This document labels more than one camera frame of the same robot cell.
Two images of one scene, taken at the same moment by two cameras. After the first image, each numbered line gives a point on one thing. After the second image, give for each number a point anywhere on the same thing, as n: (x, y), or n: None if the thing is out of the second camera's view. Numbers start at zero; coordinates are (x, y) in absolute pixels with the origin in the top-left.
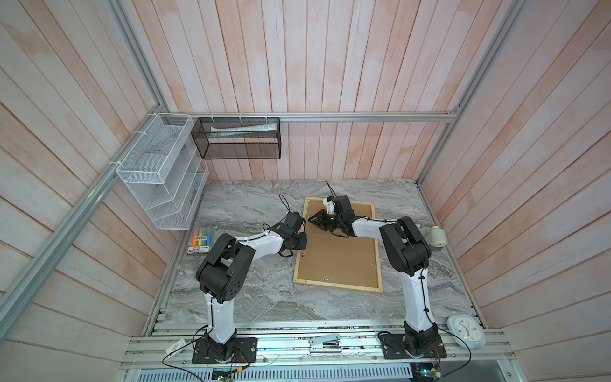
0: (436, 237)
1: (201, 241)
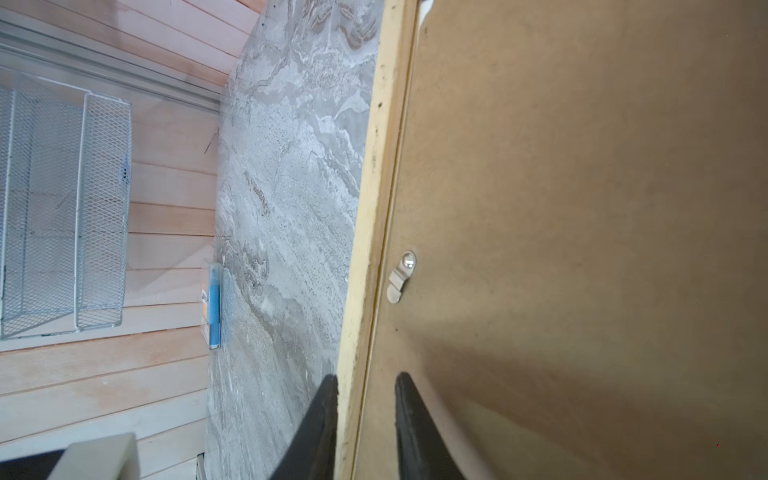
0: None
1: (211, 320)
